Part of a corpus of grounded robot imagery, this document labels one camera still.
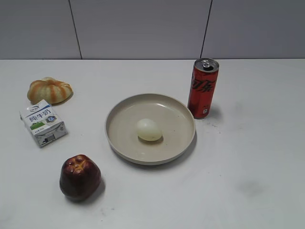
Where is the white milk carton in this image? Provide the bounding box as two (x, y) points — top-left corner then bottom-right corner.
(20, 99), (67, 147)

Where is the beige round plate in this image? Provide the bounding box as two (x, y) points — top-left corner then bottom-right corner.
(105, 94), (196, 166)

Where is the white egg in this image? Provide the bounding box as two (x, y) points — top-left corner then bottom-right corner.
(136, 118), (162, 141)

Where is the red cola can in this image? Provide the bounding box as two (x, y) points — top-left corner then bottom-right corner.
(187, 58), (219, 119)

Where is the dark red apple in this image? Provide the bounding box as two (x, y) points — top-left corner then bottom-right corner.
(60, 154), (102, 202)

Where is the striped bread bun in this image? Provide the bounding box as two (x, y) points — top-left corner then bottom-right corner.
(27, 77), (73, 104)

